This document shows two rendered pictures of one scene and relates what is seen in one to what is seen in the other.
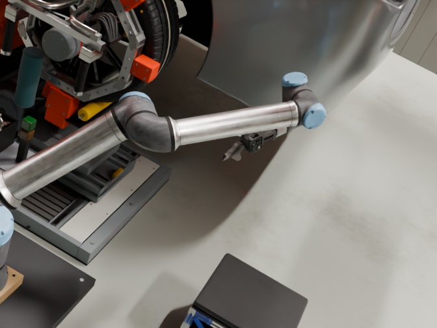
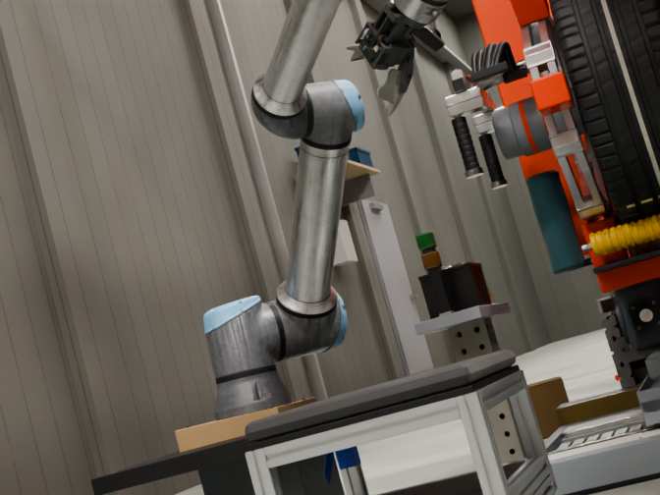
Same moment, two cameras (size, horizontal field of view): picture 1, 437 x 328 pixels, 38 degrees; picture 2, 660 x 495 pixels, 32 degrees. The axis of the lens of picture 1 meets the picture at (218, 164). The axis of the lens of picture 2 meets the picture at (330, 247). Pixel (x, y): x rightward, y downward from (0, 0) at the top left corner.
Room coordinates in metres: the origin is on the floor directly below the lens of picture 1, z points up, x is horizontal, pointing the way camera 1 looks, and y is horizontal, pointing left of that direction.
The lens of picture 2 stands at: (2.09, -2.12, 0.36)
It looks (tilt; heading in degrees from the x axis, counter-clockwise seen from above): 7 degrees up; 98
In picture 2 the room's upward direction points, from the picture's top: 15 degrees counter-clockwise
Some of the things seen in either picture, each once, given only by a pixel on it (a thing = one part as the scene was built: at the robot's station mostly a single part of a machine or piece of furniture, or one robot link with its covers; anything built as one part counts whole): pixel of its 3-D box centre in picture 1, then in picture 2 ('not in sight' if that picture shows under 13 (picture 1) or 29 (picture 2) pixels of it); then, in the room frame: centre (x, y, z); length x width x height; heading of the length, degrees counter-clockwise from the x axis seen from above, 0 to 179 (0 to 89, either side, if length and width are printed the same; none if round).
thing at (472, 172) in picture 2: (81, 75); (466, 145); (2.09, 0.61, 0.83); 0.04 x 0.04 x 0.16
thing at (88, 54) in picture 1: (92, 51); (466, 102); (2.12, 0.61, 0.93); 0.09 x 0.05 x 0.05; 171
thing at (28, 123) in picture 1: (28, 123); (426, 241); (1.93, 0.72, 0.64); 0.04 x 0.04 x 0.04; 81
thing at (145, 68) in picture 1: (144, 68); (551, 94); (2.31, 0.43, 0.85); 0.09 x 0.08 x 0.07; 81
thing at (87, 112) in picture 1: (97, 105); (643, 230); (2.43, 0.61, 0.51); 0.29 x 0.06 x 0.06; 171
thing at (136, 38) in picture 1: (79, 33); (566, 114); (2.35, 0.74, 0.85); 0.54 x 0.07 x 0.54; 81
